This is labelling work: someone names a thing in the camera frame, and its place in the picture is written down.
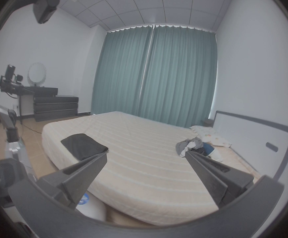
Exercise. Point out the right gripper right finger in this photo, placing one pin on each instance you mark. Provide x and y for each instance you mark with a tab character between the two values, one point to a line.
215	180

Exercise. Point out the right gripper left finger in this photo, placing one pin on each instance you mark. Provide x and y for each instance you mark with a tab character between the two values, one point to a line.
82	177

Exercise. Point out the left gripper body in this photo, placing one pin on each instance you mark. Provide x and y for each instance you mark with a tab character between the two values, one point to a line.
10	87

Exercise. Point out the black T-shirt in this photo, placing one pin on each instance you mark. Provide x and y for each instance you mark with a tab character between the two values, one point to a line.
84	146

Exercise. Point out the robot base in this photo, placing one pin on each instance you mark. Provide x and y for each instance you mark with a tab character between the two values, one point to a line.
94	207

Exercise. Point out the pile of clothes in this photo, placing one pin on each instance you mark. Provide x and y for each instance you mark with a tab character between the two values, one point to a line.
188	145

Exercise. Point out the bed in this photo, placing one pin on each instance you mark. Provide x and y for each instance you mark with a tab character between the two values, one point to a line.
146	145

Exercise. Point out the round white mirror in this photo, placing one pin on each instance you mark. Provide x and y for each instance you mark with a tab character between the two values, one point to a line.
36	74

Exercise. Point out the black dressing table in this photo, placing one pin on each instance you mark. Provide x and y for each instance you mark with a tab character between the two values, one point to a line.
44	90

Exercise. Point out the white printed pillow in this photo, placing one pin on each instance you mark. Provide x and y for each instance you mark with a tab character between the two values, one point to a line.
212	135

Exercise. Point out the black chest of drawers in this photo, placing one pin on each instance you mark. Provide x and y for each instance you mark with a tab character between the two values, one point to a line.
56	108

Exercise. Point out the grey bedside table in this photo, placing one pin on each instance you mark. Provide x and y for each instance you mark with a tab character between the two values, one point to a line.
207	122

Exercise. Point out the blue-green curtain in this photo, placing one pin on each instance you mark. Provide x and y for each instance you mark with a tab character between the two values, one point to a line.
181	75
121	71

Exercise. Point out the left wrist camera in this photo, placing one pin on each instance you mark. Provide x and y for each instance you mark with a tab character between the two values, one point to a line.
10	72

